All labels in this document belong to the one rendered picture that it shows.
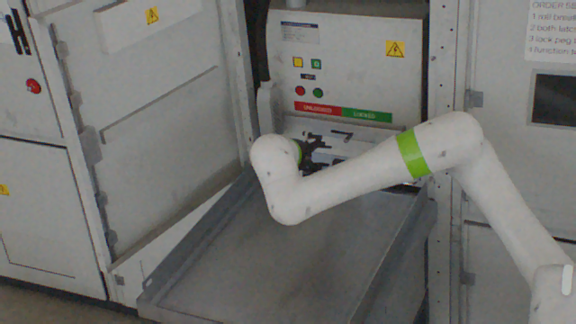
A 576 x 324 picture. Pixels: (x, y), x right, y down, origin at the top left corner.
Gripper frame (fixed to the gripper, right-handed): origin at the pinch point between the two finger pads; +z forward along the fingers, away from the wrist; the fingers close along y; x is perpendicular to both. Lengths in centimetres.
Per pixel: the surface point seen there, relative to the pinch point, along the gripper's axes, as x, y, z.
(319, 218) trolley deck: 0.4, 18.9, 3.6
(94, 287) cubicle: -114, 72, 55
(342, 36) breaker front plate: 1.3, -34.7, -0.4
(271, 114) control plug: -18.8, -9.7, 1.6
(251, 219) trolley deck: -18.9, 22.2, -2.3
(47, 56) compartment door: -46, -16, -65
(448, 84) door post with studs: 33.1, -24.3, 0.4
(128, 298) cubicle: -98, 74, 56
